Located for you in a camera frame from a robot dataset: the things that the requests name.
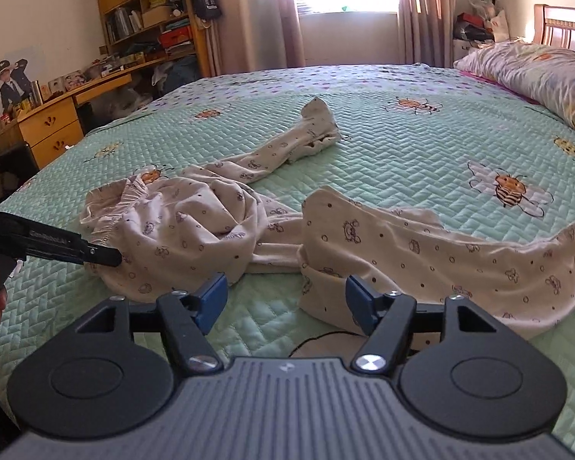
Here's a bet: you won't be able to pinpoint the wooden bookshelf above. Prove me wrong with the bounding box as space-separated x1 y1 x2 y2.
93 0 212 77

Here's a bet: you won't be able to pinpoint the wall poster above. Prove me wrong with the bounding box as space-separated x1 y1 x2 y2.
0 48 46 120

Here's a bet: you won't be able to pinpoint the teal plastic bag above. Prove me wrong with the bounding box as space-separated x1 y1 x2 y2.
169 55 203 83

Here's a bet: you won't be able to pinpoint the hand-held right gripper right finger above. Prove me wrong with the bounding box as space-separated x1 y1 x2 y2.
345 274 509 377

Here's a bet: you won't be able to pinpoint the wooden desk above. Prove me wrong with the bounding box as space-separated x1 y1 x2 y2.
0 55 197 171

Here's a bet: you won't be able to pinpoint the cream printed pants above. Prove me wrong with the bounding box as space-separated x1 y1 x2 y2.
79 97 575 338

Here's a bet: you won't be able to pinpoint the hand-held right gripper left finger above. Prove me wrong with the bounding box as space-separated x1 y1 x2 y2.
74 272 228 379

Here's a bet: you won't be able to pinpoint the wooden headboard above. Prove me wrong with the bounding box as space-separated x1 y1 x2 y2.
532 4 575 51

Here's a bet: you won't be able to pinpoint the green quilted bee bedspread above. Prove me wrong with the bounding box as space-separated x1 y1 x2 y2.
0 63 575 446

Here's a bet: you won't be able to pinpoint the floral pillow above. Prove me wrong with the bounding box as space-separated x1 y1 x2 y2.
453 41 575 147

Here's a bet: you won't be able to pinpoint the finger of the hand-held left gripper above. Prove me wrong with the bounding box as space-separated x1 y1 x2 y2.
83 242 123 268

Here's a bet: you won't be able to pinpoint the black cable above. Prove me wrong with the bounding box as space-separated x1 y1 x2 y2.
287 330 361 358

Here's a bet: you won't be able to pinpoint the pile of plastic bags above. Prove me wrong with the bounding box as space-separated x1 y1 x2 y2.
453 0 512 56

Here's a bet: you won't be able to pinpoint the pink curtain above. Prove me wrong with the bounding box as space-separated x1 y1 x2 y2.
395 0 457 65
206 0 304 77

